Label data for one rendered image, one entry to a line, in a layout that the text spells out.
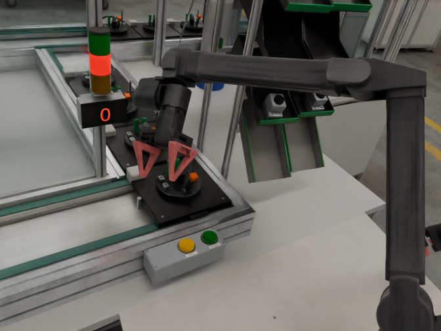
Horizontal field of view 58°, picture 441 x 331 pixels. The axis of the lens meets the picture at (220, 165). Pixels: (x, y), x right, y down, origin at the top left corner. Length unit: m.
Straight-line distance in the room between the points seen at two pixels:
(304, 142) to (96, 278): 0.79
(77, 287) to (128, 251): 0.14
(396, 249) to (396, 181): 0.11
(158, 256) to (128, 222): 0.19
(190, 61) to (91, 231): 0.56
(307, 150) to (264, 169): 0.19
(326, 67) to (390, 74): 0.11
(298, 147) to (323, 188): 0.24
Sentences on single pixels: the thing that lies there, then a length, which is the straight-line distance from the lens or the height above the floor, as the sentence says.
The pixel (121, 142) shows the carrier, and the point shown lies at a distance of 1.39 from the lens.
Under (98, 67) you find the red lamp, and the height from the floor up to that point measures 1.33.
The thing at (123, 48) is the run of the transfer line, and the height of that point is 0.93.
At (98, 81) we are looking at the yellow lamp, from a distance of 1.04.
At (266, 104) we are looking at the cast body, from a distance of 1.16.
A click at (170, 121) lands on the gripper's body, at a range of 0.83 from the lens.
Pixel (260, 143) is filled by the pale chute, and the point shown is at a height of 1.08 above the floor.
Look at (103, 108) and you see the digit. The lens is 1.07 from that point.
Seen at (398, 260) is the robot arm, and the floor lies 1.31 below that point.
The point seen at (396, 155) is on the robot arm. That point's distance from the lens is 0.69.
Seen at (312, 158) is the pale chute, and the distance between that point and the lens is 1.39.
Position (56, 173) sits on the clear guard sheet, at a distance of 1.21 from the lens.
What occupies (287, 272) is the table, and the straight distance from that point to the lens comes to 1.20.
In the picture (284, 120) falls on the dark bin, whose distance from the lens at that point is 1.17.
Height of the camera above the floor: 1.74
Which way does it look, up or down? 36 degrees down
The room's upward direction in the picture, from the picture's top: 10 degrees clockwise
